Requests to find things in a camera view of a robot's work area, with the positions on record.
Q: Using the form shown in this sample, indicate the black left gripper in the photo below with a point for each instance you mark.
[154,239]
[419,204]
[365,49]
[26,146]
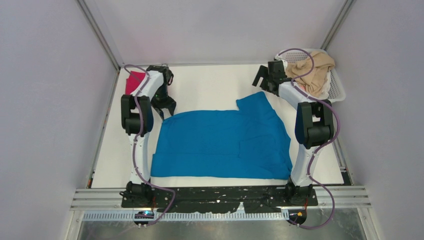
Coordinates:
[157,106]

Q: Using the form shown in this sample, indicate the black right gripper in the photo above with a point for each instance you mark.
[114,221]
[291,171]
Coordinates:
[263,72]

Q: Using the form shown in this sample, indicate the blue t shirt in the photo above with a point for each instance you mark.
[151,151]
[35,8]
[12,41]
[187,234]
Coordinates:
[250,142]

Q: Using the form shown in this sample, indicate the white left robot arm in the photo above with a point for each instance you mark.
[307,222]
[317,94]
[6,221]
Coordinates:
[137,120]

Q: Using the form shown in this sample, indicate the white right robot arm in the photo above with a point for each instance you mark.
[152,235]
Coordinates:
[314,126]

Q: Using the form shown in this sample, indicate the folded red t shirt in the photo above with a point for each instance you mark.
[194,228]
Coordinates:
[133,81]

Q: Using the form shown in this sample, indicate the beige t shirt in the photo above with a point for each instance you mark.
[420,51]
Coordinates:
[312,71]

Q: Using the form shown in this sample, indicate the white garment in basket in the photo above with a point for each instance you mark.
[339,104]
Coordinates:
[325,90]

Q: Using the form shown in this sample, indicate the white plastic laundry basket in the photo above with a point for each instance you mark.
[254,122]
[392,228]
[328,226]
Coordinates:
[336,92]

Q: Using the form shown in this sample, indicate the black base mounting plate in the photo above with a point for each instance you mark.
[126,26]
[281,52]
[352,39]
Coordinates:
[216,200]

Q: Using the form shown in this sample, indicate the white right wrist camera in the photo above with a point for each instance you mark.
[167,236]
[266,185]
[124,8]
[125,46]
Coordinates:
[279,58]

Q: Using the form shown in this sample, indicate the aluminium frame rail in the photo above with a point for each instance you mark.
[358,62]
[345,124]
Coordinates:
[93,23]

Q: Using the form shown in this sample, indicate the white slotted cable duct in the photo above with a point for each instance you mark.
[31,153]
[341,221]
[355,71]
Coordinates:
[148,215]

